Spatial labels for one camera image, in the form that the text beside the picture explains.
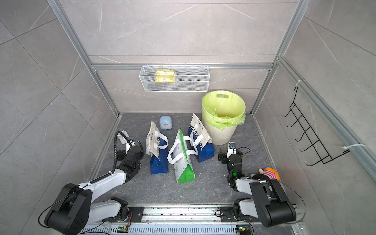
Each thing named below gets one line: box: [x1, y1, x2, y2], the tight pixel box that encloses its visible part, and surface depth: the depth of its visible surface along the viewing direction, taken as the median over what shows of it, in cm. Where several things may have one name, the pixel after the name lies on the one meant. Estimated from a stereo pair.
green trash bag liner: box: [201, 90, 247, 131], surface depth 93 cm
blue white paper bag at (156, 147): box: [145, 121, 169, 175], surface depth 84 cm
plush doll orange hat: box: [250, 167, 281, 181], surface depth 83 cm
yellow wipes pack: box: [154, 68, 176, 83], surface depth 89 cm
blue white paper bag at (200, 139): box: [187, 113, 215, 164], surface depth 83 cm
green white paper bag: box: [167, 128, 199, 184], surface depth 77 cm
